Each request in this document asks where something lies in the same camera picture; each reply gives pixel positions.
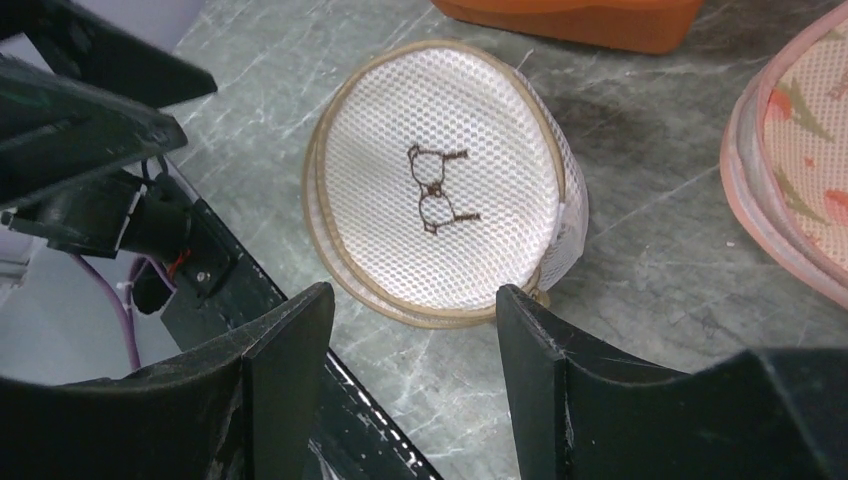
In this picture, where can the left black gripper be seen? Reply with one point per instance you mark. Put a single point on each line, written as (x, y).
(55, 130)

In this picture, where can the orange plastic bin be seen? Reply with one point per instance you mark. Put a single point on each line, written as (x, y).
(650, 27)

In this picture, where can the floral mesh laundry bag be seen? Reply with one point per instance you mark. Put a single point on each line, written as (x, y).
(783, 159)

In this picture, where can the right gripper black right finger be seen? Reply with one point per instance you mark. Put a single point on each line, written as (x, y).
(584, 409)

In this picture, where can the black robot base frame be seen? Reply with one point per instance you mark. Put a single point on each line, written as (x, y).
(318, 397)

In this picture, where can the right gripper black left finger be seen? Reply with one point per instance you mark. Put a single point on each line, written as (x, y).
(153, 424)

